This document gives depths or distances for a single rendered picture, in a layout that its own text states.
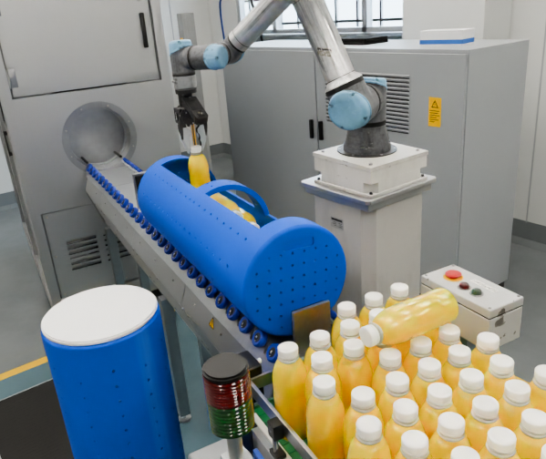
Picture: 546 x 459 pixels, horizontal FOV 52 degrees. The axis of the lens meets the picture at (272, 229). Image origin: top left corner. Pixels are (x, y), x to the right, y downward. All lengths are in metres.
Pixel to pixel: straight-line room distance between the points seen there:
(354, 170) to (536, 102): 2.57
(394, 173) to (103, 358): 0.98
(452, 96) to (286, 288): 1.79
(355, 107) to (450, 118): 1.36
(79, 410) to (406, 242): 1.10
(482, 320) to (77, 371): 0.90
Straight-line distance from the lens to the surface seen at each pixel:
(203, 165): 1.93
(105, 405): 1.43
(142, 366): 1.40
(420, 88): 3.01
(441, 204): 3.06
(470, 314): 1.26
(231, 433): 0.80
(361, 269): 1.80
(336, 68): 1.64
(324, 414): 1.00
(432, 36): 3.14
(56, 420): 2.65
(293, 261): 1.30
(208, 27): 6.97
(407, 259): 1.91
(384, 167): 1.69
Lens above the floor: 1.70
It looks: 22 degrees down
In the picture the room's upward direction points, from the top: 5 degrees counter-clockwise
